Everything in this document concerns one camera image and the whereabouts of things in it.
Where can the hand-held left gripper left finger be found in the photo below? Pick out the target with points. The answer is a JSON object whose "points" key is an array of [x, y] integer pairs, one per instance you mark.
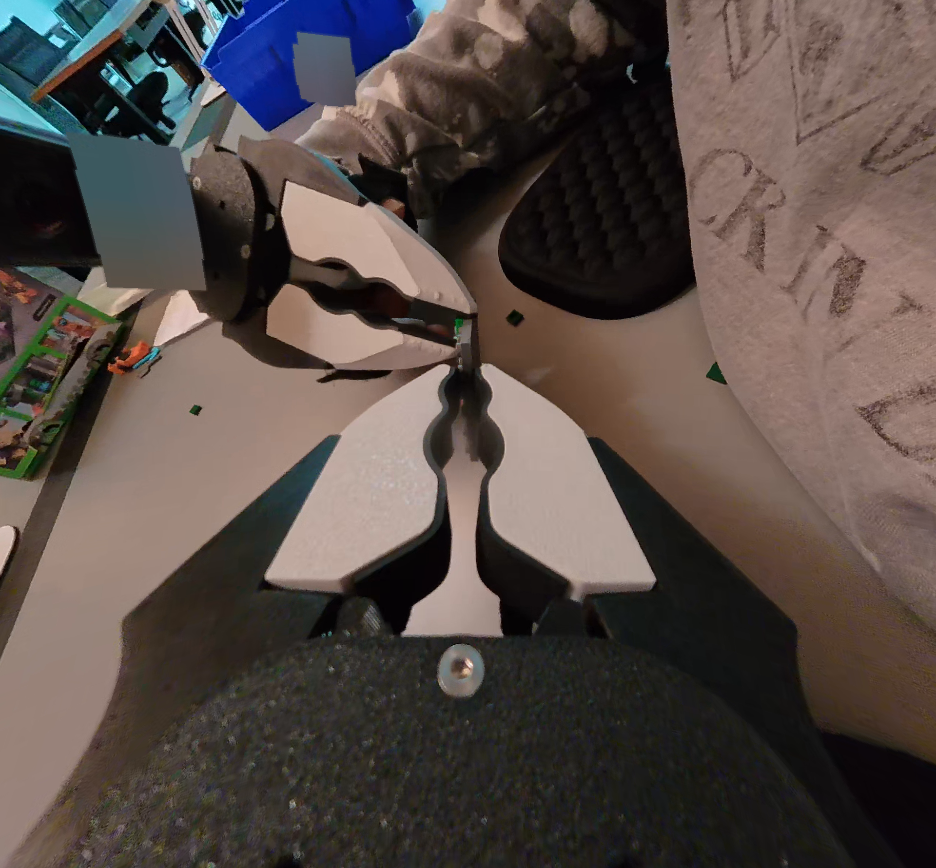
{"points": [[365, 502]]}

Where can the orange and teal lego assembly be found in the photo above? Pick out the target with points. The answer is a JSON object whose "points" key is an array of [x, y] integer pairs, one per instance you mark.
{"points": [[135, 358]]}

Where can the black office chair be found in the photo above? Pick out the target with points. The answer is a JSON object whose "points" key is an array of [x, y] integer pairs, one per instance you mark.
{"points": [[150, 104]]}

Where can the brown-edged office desk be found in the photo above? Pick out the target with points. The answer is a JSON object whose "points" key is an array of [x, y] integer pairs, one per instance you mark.
{"points": [[80, 60]]}

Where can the colourful lego box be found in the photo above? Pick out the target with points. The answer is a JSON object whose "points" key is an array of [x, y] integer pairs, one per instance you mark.
{"points": [[51, 371]]}

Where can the person's right forearm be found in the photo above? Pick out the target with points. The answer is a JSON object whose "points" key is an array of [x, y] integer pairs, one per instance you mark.
{"points": [[497, 49]]}

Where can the white stand base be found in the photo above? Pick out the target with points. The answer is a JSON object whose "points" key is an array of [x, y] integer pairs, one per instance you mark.
{"points": [[7, 546]]}

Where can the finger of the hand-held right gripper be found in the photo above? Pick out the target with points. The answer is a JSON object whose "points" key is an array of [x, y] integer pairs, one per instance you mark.
{"points": [[351, 232], [329, 338]]}

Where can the white crumpled paper bag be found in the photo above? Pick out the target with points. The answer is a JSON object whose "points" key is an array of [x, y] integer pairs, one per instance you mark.
{"points": [[179, 320]]}

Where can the person's right hand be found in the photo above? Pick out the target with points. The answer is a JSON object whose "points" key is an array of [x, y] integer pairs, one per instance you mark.
{"points": [[395, 208]]}

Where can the large dark grey lego plate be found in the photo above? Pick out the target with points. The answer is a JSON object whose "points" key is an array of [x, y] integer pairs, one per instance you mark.
{"points": [[468, 400]]}

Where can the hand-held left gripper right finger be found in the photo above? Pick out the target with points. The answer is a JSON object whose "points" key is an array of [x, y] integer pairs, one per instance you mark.
{"points": [[563, 510]]}

